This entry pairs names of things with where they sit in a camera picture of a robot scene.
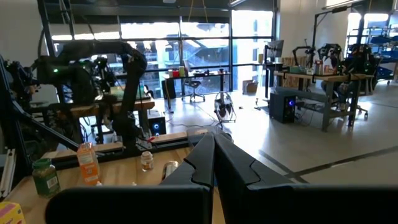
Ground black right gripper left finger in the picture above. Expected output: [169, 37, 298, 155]
[45, 133, 216, 224]

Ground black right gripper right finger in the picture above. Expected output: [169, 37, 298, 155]
[215, 133, 398, 224]

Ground orange carton box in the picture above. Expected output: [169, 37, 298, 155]
[76, 142, 101, 187]

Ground green spice jar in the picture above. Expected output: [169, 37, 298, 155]
[32, 157, 62, 199]

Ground small clear glass jar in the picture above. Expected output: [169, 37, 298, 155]
[140, 151, 154, 172]

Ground black computer tower blue light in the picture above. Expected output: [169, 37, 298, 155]
[269, 92, 297, 124]
[147, 116, 167, 137]

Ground black floor fan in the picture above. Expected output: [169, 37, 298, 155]
[213, 91, 237, 128]

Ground wooden workbench black legs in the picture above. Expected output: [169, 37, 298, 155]
[29, 83, 156, 144]

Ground cardboard box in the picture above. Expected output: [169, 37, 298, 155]
[242, 79, 259, 95]

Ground black office chair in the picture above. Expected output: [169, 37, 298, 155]
[182, 60, 206, 103]

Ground black desk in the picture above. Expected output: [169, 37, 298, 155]
[161, 70, 233, 110]

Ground wooden workbench grey legs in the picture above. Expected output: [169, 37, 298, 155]
[273, 70, 376, 131]

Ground monitor on black stand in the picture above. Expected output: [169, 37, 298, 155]
[264, 39, 285, 99]

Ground blue bin shelf rack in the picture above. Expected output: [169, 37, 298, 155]
[345, 26, 398, 85]

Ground white aluminium extrusion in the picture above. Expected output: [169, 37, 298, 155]
[0, 148, 17, 200]

